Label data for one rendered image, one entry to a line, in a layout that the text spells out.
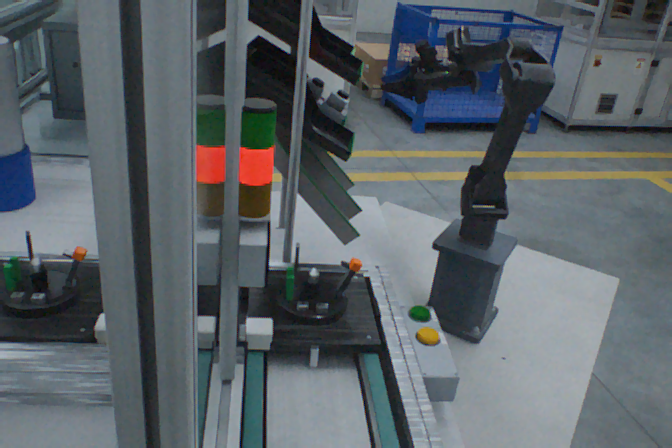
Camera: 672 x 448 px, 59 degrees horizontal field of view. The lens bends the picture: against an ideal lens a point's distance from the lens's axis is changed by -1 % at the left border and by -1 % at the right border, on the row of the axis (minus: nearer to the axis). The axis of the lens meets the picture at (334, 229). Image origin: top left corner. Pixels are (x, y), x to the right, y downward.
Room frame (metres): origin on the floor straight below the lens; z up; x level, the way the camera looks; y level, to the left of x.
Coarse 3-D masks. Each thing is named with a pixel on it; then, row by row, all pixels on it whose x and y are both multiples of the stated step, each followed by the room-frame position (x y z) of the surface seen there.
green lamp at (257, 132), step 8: (248, 112) 0.74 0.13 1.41; (272, 112) 0.75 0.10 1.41; (248, 120) 0.74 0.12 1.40; (256, 120) 0.73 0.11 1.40; (264, 120) 0.74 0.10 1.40; (272, 120) 0.75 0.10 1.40; (248, 128) 0.74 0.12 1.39; (256, 128) 0.73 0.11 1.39; (264, 128) 0.74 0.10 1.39; (272, 128) 0.75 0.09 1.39; (240, 136) 0.74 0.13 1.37; (248, 136) 0.73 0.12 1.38; (256, 136) 0.73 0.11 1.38; (264, 136) 0.74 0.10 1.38; (272, 136) 0.75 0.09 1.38; (240, 144) 0.74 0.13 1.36; (248, 144) 0.74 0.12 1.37; (256, 144) 0.73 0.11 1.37; (264, 144) 0.74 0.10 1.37; (272, 144) 0.75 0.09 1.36
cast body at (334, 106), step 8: (328, 96) 1.39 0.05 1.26; (336, 96) 1.39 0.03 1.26; (344, 96) 1.39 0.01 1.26; (328, 104) 1.39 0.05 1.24; (336, 104) 1.39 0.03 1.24; (344, 104) 1.39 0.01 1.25; (328, 112) 1.39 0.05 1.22; (336, 112) 1.39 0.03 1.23; (344, 112) 1.40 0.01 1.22; (336, 120) 1.38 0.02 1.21
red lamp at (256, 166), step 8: (240, 152) 0.74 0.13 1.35; (248, 152) 0.73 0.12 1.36; (256, 152) 0.73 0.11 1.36; (264, 152) 0.74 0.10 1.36; (272, 152) 0.75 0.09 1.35; (240, 160) 0.74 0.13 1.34; (248, 160) 0.73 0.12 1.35; (256, 160) 0.73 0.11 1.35; (264, 160) 0.74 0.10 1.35; (272, 160) 0.75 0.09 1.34; (240, 168) 0.74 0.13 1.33; (248, 168) 0.73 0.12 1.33; (256, 168) 0.74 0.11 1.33; (264, 168) 0.74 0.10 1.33; (272, 168) 0.76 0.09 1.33; (240, 176) 0.74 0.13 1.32; (248, 176) 0.73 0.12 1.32; (256, 176) 0.74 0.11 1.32; (264, 176) 0.74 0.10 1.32; (256, 184) 0.74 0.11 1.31
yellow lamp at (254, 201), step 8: (240, 184) 0.74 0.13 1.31; (248, 184) 0.74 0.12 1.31; (264, 184) 0.74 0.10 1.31; (240, 192) 0.74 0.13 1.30; (248, 192) 0.73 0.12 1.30; (256, 192) 0.74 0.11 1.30; (264, 192) 0.74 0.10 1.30; (240, 200) 0.74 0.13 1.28; (248, 200) 0.73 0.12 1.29; (256, 200) 0.74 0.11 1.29; (264, 200) 0.74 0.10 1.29; (240, 208) 0.74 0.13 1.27; (248, 208) 0.73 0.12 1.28; (256, 208) 0.74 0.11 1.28; (264, 208) 0.74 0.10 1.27; (248, 216) 0.73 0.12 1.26; (256, 216) 0.74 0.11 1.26
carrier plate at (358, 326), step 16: (272, 272) 1.06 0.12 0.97; (304, 272) 1.07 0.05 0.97; (320, 272) 1.08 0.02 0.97; (336, 272) 1.09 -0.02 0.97; (256, 288) 0.99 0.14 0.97; (272, 288) 1.00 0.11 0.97; (352, 288) 1.04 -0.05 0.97; (256, 304) 0.94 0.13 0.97; (272, 304) 0.95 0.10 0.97; (352, 304) 0.98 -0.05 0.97; (368, 304) 0.98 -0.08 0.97; (272, 320) 0.90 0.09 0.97; (288, 320) 0.90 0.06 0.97; (352, 320) 0.93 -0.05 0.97; (368, 320) 0.93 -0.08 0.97; (272, 336) 0.85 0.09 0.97; (288, 336) 0.86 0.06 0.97; (304, 336) 0.86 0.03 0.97; (320, 336) 0.87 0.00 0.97; (336, 336) 0.87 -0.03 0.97; (352, 336) 0.88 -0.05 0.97; (368, 336) 0.88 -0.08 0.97
